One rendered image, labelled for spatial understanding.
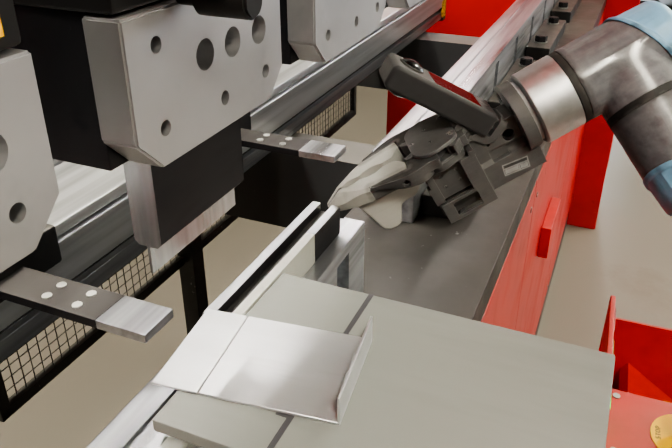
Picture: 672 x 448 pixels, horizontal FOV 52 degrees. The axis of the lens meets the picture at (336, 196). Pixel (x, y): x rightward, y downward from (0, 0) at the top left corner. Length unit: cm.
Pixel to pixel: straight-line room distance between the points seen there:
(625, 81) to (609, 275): 191
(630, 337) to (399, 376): 49
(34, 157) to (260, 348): 26
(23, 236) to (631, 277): 238
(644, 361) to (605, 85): 39
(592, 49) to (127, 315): 46
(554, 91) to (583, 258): 198
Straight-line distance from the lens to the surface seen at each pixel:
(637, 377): 94
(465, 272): 83
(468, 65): 127
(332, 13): 53
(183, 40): 36
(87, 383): 208
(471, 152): 66
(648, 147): 68
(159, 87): 35
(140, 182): 42
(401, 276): 81
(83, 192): 79
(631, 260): 267
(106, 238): 79
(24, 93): 29
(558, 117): 67
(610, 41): 69
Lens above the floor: 132
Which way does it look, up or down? 27 degrees down
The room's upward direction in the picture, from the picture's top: straight up
